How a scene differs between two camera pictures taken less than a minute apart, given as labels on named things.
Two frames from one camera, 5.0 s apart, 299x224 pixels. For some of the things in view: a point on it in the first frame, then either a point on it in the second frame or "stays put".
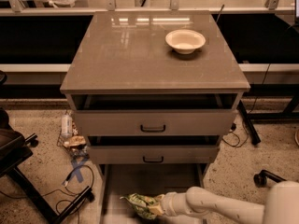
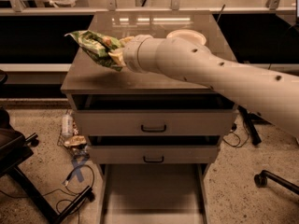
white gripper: (168, 203) -> (131, 56)
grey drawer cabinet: (153, 91) stays put
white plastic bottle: (66, 126) stays put
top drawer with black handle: (155, 122) stays put
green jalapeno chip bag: (140, 204) -> (97, 46)
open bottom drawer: (117, 180) stays put
